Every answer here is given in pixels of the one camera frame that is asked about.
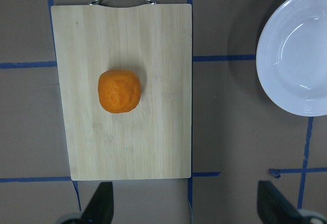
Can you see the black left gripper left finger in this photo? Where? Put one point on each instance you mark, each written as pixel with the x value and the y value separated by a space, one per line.
pixel 100 207

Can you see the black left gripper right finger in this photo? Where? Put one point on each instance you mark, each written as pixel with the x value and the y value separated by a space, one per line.
pixel 273 207

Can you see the orange fruit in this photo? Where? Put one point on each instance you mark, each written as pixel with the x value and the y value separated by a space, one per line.
pixel 119 91

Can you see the white round plate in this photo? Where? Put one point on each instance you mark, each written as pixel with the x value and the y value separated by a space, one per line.
pixel 291 57

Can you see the wooden cutting board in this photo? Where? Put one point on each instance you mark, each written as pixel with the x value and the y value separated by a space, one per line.
pixel 153 141

